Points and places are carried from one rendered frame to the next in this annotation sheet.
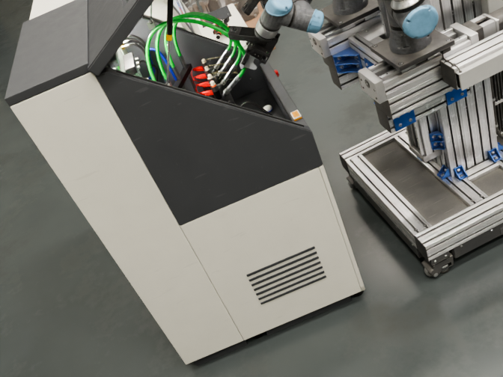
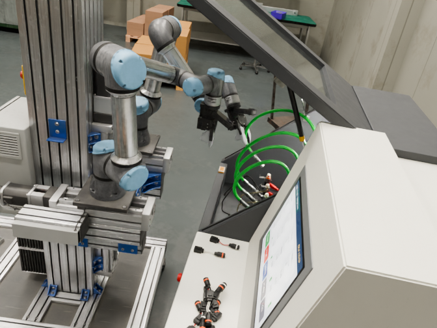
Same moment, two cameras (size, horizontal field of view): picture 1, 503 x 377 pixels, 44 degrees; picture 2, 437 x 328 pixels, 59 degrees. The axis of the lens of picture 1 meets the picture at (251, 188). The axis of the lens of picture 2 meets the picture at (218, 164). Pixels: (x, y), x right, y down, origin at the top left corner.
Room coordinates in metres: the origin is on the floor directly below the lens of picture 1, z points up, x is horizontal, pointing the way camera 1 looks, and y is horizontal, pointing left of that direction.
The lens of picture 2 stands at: (3.79, -0.17, 2.02)
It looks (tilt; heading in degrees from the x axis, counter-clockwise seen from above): 29 degrees down; 184
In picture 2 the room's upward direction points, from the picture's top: 9 degrees clockwise
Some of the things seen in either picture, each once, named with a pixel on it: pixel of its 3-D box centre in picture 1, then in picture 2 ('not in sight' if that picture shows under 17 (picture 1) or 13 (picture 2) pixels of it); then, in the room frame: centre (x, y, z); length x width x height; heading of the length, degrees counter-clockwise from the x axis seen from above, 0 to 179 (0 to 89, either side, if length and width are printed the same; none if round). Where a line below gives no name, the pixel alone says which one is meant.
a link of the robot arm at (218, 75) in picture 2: not in sight; (214, 82); (2.18, -0.34, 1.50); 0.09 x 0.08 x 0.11; 144
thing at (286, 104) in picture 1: (287, 108); (212, 205); (2.18, -0.26, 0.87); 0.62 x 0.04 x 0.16; 179
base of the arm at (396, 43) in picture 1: (408, 31); (136, 132); (1.96, -0.74, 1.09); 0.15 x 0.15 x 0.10
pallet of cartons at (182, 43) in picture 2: not in sight; (161, 51); (-2.35, -1.74, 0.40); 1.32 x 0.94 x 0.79; 4
